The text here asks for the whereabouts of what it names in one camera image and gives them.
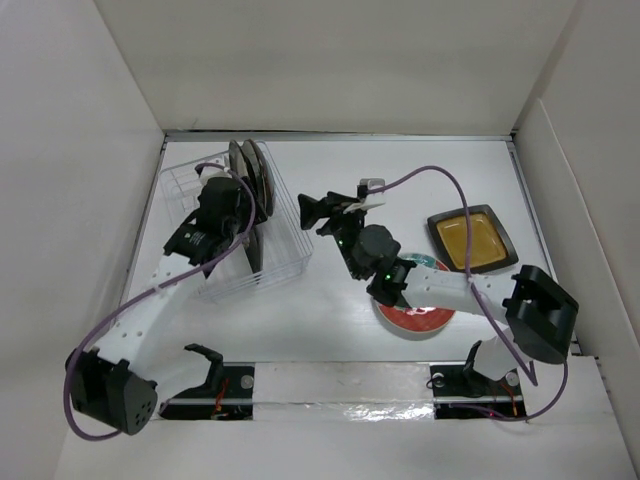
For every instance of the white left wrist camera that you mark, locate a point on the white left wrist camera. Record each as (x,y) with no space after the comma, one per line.
(212,167)

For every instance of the black square floral plate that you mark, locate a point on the black square floral plate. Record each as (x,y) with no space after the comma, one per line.
(254,249)

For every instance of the square yellow plate dark rim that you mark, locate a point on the square yellow plate dark rim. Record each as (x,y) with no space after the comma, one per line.
(491,248)

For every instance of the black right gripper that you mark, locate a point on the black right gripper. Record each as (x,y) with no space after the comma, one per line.
(312,210)

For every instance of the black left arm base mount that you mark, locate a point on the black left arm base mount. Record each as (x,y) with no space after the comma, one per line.
(228,397)

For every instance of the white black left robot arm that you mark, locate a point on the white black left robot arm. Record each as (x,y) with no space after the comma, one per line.
(112,385)

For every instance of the round plate black checkered rim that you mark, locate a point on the round plate black checkered rim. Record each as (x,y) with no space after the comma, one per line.
(237,160)

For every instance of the cream round plate tree design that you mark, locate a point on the cream round plate tree design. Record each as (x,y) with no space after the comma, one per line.
(259,174)

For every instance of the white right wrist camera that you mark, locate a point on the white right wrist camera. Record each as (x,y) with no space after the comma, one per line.
(370,194)

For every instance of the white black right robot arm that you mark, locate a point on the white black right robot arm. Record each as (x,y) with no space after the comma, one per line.
(533,316)

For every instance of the aluminium frame rail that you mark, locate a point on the aluminium frame rail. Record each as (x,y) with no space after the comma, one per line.
(178,135)

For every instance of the clear plastic dish rack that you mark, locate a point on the clear plastic dish rack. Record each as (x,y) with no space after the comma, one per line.
(286,248)

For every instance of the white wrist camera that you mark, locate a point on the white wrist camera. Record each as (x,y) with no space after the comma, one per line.
(212,167)
(370,194)

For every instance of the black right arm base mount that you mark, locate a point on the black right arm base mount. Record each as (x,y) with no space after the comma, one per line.
(460,394)

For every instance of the red teal round plate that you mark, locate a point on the red teal round plate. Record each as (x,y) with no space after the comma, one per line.
(414,323)

